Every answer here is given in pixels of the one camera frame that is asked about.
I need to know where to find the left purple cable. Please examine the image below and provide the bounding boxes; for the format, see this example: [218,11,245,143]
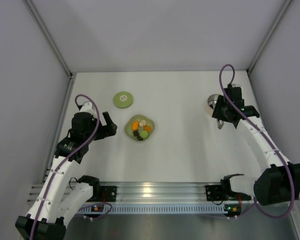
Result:
[29,94,114,240]

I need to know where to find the left aluminium frame post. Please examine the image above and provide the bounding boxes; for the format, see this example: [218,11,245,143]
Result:
[22,0,74,77]

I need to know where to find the right aluminium frame post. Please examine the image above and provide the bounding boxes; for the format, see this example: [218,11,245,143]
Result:
[246,0,295,76]

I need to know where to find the aluminium mounting rail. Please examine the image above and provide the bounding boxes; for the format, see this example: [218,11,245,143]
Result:
[26,182,220,204]

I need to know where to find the metal bowl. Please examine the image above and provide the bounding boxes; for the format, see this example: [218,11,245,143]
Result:
[207,94,221,110]

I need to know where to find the green round lid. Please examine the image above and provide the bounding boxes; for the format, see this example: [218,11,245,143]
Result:
[113,91,134,109]

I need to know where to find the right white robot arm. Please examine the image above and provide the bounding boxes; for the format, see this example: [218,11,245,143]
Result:
[207,85,300,206]

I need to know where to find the purple cable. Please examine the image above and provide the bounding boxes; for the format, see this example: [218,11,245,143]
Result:
[219,64,296,221]
[29,94,114,240]

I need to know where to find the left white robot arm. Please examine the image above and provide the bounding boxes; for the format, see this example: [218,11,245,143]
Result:
[15,100,117,240]

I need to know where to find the black base bracket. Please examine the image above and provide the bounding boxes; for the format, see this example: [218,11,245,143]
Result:
[88,185,117,203]
[205,184,252,202]

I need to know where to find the left black base bracket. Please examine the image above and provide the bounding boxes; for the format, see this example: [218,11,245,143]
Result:
[88,185,117,203]

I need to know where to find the white slotted cable duct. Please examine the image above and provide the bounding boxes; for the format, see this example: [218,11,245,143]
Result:
[77,203,227,215]

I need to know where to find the aluminium frame post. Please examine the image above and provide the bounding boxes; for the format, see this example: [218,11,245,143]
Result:
[246,0,295,76]
[22,0,74,77]

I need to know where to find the orange round snack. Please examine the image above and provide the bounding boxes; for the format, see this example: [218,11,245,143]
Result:
[143,125,152,134]

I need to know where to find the green square lunch box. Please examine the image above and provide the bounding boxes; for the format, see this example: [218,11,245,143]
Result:
[124,114,156,142]

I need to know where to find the right black base bracket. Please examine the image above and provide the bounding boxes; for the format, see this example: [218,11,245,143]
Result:
[205,184,252,202]

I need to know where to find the metal serving tongs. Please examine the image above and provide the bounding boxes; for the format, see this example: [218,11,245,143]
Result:
[216,97,226,130]

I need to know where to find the brown chocolate cube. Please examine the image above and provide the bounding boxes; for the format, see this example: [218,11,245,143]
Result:
[133,131,140,138]

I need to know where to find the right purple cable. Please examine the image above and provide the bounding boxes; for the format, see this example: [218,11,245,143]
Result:
[219,64,296,221]

